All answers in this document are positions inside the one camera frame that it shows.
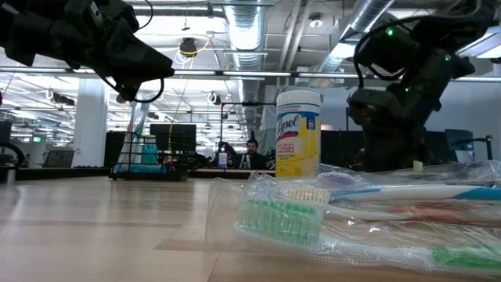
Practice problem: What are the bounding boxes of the black curved hose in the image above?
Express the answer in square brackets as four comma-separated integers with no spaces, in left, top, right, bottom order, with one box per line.
[0,141,27,168]

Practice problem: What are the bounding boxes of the rig overhead light bar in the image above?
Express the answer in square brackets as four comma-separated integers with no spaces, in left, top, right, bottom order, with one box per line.
[0,67,501,82]

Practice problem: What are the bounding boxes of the black background rig frame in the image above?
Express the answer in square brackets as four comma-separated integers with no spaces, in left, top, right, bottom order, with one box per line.
[220,101,278,170]

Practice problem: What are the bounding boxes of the black wire caddy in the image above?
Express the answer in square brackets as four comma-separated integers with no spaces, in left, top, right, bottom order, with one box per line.
[108,131,193,183]

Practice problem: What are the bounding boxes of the yellow Lysol wipes canister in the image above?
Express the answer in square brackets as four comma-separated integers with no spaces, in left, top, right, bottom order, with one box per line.
[275,89,323,180]

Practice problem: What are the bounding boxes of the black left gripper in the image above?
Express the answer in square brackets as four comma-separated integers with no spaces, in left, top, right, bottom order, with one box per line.
[73,26,175,103]

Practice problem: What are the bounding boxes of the orange toothbrush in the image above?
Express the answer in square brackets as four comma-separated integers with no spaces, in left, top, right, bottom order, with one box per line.
[324,205,501,228]

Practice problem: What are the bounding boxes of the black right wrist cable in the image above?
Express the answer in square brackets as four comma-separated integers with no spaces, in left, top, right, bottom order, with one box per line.
[353,15,412,89]

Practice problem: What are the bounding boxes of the white pillar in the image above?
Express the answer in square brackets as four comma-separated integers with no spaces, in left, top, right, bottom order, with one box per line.
[72,78,109,168]

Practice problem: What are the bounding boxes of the black computer monitor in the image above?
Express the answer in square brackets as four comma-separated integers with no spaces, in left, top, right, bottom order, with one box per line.
[149,123,198,153]

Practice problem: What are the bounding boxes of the black table frame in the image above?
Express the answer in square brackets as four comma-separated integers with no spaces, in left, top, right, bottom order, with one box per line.
[0,166,277,182]

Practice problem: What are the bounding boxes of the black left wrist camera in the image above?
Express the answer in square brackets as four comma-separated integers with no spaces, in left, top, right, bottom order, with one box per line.
[66,0,141,34]

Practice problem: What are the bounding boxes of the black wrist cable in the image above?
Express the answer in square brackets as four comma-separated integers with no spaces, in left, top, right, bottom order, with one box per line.
[97,73,166,105]
[353,15,412,89]

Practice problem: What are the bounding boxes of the person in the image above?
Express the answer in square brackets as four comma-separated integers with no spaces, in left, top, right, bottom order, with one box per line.
[237,138,270,170]
[215,139,238,169]

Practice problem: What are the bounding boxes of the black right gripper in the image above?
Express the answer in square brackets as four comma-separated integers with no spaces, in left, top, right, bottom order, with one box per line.
[346,88,431,173]

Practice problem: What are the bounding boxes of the black cabinet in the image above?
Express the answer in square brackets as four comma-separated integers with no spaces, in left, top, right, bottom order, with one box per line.
[103,131,130,169]

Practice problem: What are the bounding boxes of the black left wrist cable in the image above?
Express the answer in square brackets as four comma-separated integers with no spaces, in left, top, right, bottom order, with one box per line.
[97,73,166,105]

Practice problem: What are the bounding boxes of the dark desk monitor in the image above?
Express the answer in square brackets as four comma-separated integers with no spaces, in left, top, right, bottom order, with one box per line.
[445,128,475,163]

